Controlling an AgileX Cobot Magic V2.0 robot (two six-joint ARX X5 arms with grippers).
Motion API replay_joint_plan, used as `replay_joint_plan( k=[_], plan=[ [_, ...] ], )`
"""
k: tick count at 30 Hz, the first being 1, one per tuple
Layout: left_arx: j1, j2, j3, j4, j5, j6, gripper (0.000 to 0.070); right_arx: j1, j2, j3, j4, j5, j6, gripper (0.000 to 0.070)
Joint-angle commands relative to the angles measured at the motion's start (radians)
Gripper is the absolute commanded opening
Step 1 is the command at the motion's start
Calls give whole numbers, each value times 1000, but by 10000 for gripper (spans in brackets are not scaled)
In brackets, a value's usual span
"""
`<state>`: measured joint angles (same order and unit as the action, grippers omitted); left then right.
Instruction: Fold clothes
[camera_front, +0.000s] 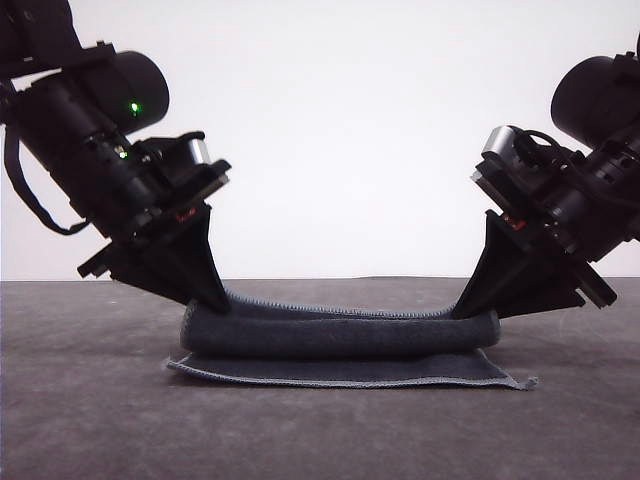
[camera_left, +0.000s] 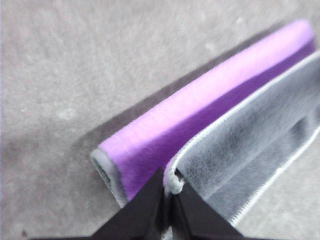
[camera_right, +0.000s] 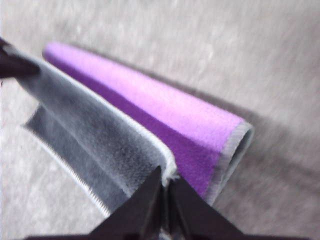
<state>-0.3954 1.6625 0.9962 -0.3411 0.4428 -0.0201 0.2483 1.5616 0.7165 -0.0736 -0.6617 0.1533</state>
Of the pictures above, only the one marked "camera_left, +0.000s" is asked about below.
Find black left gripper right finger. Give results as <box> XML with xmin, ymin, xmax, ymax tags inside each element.
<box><xmin>171</xmin><ymin>182</ymin><xmax>243</xmax><ymax>240</ymax></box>

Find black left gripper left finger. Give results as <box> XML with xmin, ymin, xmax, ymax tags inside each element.
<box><xmin>92</xmin><ymin>166</ymin><xmax>168</xmax><ymax>240</ymax></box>

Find purple towel with grey hem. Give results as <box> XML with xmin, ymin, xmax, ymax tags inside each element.
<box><xmin>89</xmin><ymin>19</ymin><xmax>320</xmax><ymax>224</ymax></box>

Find grey table cloth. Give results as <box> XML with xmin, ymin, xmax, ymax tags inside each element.
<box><xmin>0</xmin><ymin>0</ymin><xmax>320</xmax><ymax>240</ymax></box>

